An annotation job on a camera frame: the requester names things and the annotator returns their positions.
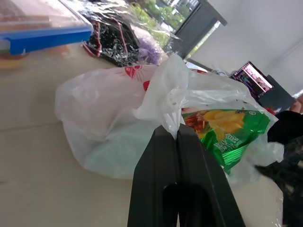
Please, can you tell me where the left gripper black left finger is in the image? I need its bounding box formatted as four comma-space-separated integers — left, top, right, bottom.
127, 124, 181, 227

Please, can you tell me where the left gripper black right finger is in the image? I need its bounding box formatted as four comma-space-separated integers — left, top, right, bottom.
177, 122, 246, 227

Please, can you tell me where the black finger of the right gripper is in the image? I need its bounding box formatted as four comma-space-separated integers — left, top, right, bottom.
267, 110, 303, 145

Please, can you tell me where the green chips bag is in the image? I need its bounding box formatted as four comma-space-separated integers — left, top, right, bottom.
181, 108, 271, 175

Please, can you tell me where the white red-printed plastic bag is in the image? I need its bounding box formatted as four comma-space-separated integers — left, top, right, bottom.
54, 53, 285, 185

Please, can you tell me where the open black laptop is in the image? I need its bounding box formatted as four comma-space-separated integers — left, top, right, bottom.
232, 61, 296, 112

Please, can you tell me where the purple plush item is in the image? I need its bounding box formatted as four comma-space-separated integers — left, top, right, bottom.
138, 40, 163, 66

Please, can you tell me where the clear plastic bag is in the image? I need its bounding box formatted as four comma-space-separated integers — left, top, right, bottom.
59, 0, 184, 68

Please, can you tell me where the clear blue-lidded food container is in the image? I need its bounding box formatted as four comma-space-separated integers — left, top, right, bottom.
0, 0, 93, 56

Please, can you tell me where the dark grey wall column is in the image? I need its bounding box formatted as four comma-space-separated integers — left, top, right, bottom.
175, 0, 228, 60

